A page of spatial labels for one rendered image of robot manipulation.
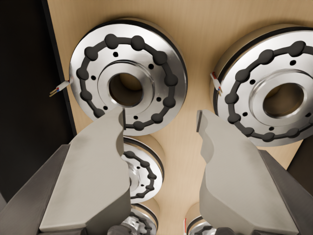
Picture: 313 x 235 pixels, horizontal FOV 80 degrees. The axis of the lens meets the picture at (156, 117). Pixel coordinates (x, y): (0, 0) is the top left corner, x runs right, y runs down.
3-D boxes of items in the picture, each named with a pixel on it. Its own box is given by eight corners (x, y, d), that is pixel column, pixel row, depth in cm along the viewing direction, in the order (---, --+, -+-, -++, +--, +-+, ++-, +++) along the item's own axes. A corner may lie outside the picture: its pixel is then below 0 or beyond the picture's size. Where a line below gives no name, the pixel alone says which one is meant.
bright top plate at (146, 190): (75, 131, 20) (72, 135, 19) (170, 148, 20) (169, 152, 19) (82, 192, 25) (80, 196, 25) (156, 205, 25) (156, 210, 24)
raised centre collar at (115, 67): (95, 57, 15) (92, 58, 15) (156, 61, 15) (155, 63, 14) (102, 110, 18) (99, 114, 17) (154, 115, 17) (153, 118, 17)
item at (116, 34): (60, 18, 14) (55, 19, 14) (193, 25, 14) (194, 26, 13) (82, 128, 20) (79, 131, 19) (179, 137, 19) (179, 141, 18)
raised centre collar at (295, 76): (267, 61, 14) (270, 63, 13) (330, 77, 14) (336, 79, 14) (238, 116, 17) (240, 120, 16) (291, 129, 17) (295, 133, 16)
